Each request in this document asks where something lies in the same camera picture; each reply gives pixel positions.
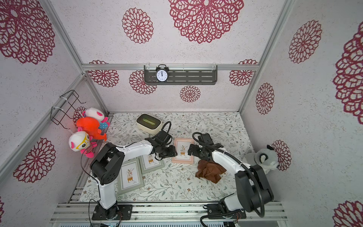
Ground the brown cloth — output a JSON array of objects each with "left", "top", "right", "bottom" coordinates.
[{"left": 195, "top": 160, "right": 226, "bottom": 184}]

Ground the pink picture frame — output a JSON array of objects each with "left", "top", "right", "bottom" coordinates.
[{"left": 172, "top": 138, "right": 194, "bottom": 165}]

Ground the green picture frame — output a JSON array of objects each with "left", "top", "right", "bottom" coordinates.
[
  {"left": 118, "top": 158, "right": 144, "bottom": 194},
  {"left": 139, "top": 154, "right": 164, "bottom": 174}
]

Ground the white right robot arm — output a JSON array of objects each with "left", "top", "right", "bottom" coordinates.
[{"left": 188, "top": 132, "right": 274, "bottom": 218}]

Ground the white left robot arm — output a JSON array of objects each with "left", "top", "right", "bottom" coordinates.
[{"left": 90, "top": 131, "right": 177, "bottom": 211}]

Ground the cream tissue box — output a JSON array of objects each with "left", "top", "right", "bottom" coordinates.
[{"left": 136, "top": 113, "right": 162, "bottom": 135}]

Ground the grey husky plush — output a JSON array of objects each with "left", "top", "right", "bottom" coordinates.
[{"left": 243, "top": 145, "right": 279, "bottom": 175}]

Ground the black alarm clock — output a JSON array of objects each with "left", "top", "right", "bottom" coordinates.
[{"left": 156, "top": 64, "right": 169, "bottom": 83}]

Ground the orange plush toy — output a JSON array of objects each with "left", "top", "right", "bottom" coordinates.
[{"left": 76, "top": 117, "right": 107, "bottom": 141}]

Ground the white pink plush toy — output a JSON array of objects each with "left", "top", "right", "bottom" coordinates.
[{"left": 82, "top": 107, "right": 108, "bottom": 123}]

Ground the white plush with glasses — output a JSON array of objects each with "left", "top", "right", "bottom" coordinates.
[{"left": 69, "top": 131, "right": 97, "bottom": 159}]

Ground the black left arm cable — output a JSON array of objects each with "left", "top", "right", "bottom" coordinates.
[{"left": 80, "top": 121, "right": 173, "bottom": 227}]

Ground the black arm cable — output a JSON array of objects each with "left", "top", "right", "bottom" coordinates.
[
  {"left": 192, "top": 131, "right": 266, "bottom": 227},
  {"left": 80, "top": 121, "right": 173, "bottom": 227}
]

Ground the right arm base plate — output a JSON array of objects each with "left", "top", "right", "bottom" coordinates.
[{"left": 203, "top": 203, "right": 247, "bottom": 220}]

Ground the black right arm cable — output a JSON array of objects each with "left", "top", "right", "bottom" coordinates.
[{"left": 192, "top": 131, "right": 266, "bottom": 227}]

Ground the grey wall shelf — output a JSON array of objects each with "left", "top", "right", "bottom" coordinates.
[{"left": 144, "top": 65, "right": 218, "bottom": 86}]

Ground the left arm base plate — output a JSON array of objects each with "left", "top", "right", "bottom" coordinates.
[{"left": 91, "top": 202, "right": 133, "bottom": 220}]

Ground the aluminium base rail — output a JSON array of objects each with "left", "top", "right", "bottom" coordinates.
[{"left": 50, "top": 201, "right": 288, "bottom": 226}]

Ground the black wire basket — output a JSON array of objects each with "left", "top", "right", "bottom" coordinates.
[{"left": 50, "top": 89, "right": 86, "bottom": 130}]

